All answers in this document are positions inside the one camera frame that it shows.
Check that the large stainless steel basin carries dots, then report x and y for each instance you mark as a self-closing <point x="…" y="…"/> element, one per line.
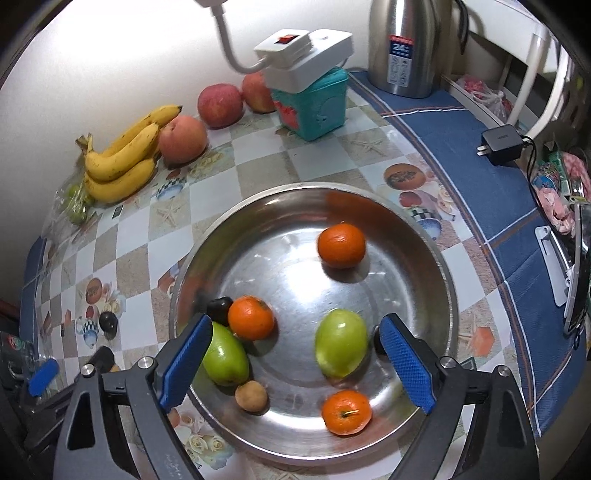
<point x="266" y="246"/>

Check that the white power strip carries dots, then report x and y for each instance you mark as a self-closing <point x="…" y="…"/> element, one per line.
<point x="290" y="59"/>

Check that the pink snack bag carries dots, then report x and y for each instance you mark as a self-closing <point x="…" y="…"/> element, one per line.
<point x="559" y="180"/>

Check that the teal plastic box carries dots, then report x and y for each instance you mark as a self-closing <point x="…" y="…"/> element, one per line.
<point x="316" y="111"/>

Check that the red apple by box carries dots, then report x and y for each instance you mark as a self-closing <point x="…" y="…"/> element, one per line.
<point x="256" y="95"/>

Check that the checkered printed tablecloth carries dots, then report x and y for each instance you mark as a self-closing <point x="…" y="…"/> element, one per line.
<point x="126" y="257"/>

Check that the clear tray of green fruits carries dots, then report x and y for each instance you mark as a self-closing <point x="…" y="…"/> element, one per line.
<point x="71" y="203"/>

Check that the yellow banana bunch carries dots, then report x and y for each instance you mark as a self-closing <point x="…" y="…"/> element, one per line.
<point x="129" y="162"/>

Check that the blue striped cloth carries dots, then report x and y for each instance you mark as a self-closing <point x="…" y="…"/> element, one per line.
<point x="500" y="213"/>

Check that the stainless steel thermos jug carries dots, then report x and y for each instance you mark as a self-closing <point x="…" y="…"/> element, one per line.
<point x="403" y="42"/>

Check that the orange tangerine back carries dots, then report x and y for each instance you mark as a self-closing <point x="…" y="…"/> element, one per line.
<point x="342" y="246"/>

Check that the small tan longan fruit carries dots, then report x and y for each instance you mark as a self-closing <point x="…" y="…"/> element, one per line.
<point x="251" y="397"/>

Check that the white chair frame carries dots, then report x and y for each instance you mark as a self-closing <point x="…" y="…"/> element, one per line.
<point x="530" y="41"/>

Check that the red apple middle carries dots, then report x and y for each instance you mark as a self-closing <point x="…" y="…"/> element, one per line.
<point x="220" y="105"/>

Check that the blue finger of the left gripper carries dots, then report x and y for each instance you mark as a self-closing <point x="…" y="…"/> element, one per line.
<point x="102" y="359"/>
<point x="43" y="375"/>

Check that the clear plastic container with label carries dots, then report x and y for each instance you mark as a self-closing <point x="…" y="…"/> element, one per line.
<point x="19" y="360"/>

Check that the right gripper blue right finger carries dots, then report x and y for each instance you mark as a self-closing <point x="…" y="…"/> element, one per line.
<point x="439" y="386"/>

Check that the dark cherry front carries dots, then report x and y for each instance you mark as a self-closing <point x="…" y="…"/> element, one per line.
<point x="218" y="310"/>

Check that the small green fruit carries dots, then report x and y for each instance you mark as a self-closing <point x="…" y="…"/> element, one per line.
<point x="225" y="361"/>

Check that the dark cherry with stem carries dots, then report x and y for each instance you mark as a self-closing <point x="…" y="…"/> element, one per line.
<point x="378" y="346"/>

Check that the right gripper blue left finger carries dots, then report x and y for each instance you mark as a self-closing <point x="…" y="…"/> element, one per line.
<point x="155" y="385"/>

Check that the black power adapter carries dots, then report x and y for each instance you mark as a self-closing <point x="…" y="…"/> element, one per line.
<point x="501" y="145"/>

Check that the white phone stand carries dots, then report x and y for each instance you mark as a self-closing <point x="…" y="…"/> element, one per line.
<point x="558" y="265"/>

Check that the peach near bananas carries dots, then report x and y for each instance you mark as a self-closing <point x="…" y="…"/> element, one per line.
<point x="182" y="140"/>

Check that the small orange tangerine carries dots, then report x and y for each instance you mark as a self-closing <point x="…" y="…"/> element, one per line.
<point x="347" y="412"/>

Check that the large green fruit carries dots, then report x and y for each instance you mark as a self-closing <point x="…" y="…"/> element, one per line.
<point x="341" y="343"/>

